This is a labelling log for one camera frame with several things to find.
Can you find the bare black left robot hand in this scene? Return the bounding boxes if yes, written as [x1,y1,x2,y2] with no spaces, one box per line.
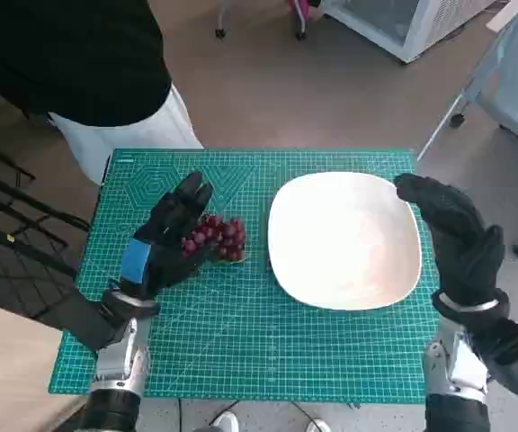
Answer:
[119,170,215,301]

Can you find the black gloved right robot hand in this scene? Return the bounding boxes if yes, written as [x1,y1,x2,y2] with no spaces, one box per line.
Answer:
[394,173,507,308]

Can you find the red toy grape bunch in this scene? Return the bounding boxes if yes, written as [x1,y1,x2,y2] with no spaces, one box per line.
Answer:
[180,214,247,265]

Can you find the white square plate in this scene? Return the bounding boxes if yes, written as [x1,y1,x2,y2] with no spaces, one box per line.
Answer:
[267,173,424,311]

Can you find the green cutting mat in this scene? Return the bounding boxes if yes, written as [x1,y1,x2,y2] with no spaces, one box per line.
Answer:
[48,148,442,404]

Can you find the white chair leg with caster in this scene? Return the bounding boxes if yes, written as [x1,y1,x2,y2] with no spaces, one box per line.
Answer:
[215,0,242,40]

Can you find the light wooden desk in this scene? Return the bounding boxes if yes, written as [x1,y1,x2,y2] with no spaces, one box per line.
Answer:
[0,296,89,432]

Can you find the white cabinet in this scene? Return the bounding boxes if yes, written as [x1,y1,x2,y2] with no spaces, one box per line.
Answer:
[321,0,498,64]

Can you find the pink chair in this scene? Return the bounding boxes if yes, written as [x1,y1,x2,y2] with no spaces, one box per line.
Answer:
[288,0,323,41]

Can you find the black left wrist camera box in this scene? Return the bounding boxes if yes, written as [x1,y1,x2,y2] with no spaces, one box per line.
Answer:
[45,285,128,353]

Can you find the black wire rack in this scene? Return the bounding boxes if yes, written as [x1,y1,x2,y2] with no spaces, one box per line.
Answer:
[0,139,92,325]

